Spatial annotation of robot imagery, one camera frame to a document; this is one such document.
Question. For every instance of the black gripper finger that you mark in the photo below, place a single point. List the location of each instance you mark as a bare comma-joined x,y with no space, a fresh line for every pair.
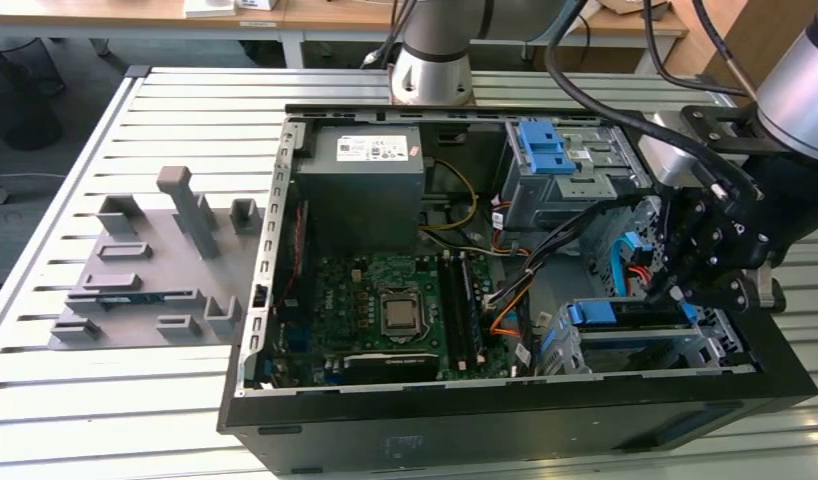
705,240
729,295

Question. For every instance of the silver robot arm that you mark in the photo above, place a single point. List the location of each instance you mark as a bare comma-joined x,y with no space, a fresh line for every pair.
429,75

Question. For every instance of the metal disk bay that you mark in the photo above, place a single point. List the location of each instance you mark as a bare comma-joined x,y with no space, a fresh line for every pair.
638,338

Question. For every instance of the metal drive cage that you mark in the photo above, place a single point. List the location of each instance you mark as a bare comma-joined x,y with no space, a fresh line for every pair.
582,187

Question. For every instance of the blue drive latch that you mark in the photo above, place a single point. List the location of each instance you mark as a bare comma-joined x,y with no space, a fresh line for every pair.
545,150

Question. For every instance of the wooden cabinet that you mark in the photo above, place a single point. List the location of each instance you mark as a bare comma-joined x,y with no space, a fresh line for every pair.
762,25

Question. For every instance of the green motherboard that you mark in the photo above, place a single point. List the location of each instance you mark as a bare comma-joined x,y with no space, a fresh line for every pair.
409,270

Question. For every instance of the silver CPU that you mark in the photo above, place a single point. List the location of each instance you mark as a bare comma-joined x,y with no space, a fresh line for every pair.
402,314

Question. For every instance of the brown cardboard piece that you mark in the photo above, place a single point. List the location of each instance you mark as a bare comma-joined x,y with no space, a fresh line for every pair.
625,6

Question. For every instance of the black PC case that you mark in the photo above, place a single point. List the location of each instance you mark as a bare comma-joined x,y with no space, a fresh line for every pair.
449,435

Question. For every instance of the grey power supply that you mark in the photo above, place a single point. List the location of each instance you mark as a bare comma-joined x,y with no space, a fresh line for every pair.
362,210

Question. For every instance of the black graphics card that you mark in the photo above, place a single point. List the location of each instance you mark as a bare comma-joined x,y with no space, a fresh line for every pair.
391,367

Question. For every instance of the black case fan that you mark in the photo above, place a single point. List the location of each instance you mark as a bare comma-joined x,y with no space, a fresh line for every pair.
290,260

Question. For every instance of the wooden desk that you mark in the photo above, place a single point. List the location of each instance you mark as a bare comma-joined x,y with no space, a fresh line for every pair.
115,12
329,15

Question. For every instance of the grey parts rack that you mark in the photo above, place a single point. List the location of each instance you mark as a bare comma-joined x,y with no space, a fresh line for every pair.
162,270

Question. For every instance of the white box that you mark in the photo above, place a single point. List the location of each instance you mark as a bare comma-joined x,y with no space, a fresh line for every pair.
258,4
211,9

